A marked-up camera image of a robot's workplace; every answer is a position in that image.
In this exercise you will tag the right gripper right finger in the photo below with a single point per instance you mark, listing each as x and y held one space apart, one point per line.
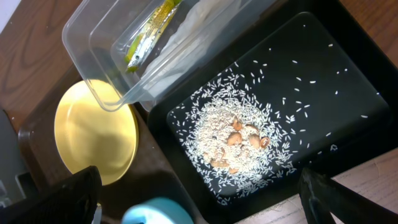
323 198

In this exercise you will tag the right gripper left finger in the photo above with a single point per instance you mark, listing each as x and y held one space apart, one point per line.
73 200

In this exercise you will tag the light blue bowl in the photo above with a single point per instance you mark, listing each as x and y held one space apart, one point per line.
157 211

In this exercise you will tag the green snack wrapper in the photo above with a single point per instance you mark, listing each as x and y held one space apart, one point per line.
149 34

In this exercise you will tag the black waste tray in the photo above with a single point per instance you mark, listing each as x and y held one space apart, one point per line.
296 22

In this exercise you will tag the grey plastic dish rack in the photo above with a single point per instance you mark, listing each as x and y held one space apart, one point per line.
16 181

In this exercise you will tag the yellow plate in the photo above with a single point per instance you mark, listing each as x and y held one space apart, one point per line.
87 135

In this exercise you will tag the dark brown serving tray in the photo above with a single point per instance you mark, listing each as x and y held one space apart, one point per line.
150 175

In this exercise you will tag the rice and nut scraps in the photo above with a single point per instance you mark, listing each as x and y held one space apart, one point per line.
236 137

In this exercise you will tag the clear plastic bin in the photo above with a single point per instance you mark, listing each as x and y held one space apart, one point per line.
99 34

